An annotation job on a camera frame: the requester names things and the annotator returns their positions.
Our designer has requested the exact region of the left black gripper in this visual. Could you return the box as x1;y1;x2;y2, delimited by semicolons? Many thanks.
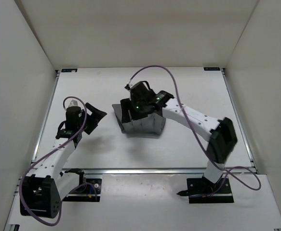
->
79;101;107;134

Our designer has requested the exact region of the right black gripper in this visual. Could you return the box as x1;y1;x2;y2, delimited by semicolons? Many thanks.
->
122;97;148;124

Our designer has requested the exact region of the grey pleated skirt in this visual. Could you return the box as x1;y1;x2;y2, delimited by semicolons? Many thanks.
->
112;104;166;136

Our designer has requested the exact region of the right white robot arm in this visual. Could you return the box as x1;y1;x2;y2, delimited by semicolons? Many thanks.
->
112;90;238;193

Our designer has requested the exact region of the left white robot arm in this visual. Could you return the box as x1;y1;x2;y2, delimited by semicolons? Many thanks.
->
19;101;107;218

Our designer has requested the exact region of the left blue corner label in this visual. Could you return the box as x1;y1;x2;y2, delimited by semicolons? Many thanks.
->
61;68;78;73

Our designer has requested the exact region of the blue corner label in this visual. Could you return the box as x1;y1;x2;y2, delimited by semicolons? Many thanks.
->
61;68;78;73
203;67;220;71

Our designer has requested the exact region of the right blue corner label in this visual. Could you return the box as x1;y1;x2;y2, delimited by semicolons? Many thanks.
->
203;67;220;71

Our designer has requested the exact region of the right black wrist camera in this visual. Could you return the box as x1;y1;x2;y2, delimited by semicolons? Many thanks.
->
130;81;156;101

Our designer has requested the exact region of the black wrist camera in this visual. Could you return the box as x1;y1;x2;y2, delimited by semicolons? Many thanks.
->
130;81;156;101
65;106;82;132

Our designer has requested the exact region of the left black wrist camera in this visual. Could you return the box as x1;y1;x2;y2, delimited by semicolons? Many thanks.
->
65;106;82;132

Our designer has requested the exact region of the aluminium rail table front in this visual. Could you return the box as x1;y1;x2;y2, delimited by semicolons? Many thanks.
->
60;168;258;176

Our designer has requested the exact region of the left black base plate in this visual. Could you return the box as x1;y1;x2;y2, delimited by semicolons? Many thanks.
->
56;168;102;203

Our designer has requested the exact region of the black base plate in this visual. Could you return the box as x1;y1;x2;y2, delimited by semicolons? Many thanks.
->
187;178;234;204
56;168;102;203

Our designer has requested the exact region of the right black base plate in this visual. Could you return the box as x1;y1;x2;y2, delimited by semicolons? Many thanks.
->
187;178;234;204

